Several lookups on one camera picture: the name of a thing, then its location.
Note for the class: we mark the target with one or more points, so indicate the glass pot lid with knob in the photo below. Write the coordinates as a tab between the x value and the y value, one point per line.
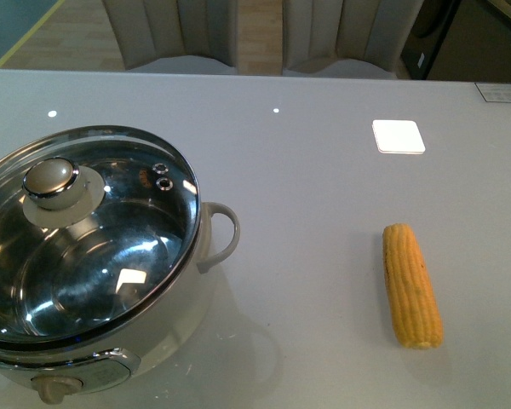
72	281

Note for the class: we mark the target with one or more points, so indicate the yellow corn cob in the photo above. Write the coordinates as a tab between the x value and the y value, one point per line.
415	316

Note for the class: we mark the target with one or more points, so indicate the white electric cooking pot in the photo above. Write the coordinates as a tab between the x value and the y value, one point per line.
56	187

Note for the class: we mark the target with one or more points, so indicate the left beige upholstered chair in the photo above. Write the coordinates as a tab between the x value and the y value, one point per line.
176	37

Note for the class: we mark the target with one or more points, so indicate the beige upholstered chair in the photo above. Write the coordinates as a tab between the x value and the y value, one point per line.
176	37
360	39

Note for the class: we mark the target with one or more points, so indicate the right beige upholstered chair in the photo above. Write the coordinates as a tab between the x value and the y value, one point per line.
360	39

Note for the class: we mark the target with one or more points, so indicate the dark cabinet appliance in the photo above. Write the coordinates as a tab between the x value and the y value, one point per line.
427	35

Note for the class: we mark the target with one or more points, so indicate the blue label sticker on table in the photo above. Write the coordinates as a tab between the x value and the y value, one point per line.
495	92

